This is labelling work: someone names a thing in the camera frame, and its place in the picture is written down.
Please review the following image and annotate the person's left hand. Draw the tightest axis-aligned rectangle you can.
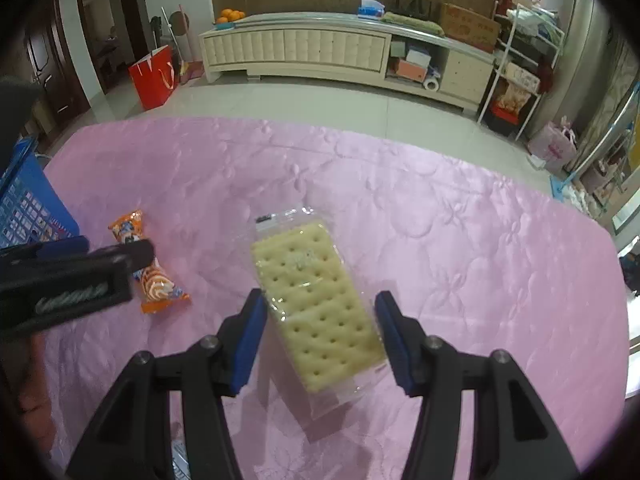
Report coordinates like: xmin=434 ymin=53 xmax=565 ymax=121
xmin=0 ymin=331 xmax=57 ymax=462

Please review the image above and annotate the small orange snack packet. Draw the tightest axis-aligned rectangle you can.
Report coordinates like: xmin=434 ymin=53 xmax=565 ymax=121
xmin=107 ymin=209 xmax=192 ymax=316

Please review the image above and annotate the pink tablecloth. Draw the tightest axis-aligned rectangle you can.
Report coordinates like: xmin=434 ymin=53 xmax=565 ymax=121
xmin=30 ymin=116 xmax=632 ymax=480

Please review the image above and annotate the red paper bag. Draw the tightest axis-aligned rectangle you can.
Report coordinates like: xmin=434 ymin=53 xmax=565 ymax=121
xmin=128 ymin=44 xmax=181 ymax=110

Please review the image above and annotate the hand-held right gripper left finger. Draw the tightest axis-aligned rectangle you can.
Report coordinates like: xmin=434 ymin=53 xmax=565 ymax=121
xmin=65 ymin=287 xmax=269 ymax=480

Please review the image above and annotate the broom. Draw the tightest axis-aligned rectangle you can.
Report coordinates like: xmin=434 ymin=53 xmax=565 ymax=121
xmin=160 ymin=5 xmax=194 ymax=87

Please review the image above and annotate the brown cardboard box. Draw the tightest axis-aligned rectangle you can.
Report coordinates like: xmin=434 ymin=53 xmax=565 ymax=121
xmin=439 ymin=2 xmax=503 ymax=54

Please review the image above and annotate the cream tv cabinet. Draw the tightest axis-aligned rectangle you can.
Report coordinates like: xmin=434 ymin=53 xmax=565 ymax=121
xmin=198 ymin=11 xmax=502 ymax=112

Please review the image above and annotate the pink orange box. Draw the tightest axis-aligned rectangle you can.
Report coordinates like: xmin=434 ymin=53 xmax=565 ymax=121
xmin=397 ymin=57 xmax=432 ymax=82

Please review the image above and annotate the white shelf rack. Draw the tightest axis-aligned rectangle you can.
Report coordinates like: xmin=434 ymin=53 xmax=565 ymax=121
xmin=477 ymin=3 xmax=567 ymax=142

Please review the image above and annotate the dark wooden door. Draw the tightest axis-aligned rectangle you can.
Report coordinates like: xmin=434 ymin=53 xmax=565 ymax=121
xmin=24 ymin=0 xmax=92 ymax=132

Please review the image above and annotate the green cushion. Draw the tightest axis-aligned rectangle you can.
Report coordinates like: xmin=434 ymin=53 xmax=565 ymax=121
xmin=382 ymin=11 xmax=446 ymax=37

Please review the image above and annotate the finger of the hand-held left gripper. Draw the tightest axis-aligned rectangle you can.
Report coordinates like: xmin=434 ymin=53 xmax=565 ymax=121
xmin=85 ymin=238 xmax=156 ymax=276
xmin=0 ymin=235 xmax=91 ymax=264

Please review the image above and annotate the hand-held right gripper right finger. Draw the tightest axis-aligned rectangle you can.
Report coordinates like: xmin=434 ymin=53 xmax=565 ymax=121
xmin=373 ymin=290 xmax=582 ymax=480

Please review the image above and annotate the blue plastic basket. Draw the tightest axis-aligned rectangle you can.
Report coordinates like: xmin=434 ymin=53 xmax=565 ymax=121
xmin=0 ymin=137 xmax=81 ymax=252

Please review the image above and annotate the pink shopping bag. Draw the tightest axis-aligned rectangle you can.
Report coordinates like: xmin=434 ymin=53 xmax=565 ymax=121
xmin=528 ymin=119 xmax=577 ymax=174

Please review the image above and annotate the clear cracker packet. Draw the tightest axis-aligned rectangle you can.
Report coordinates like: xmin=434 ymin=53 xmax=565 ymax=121
xmin=249 ymin=204 xmax=389 ymax=422

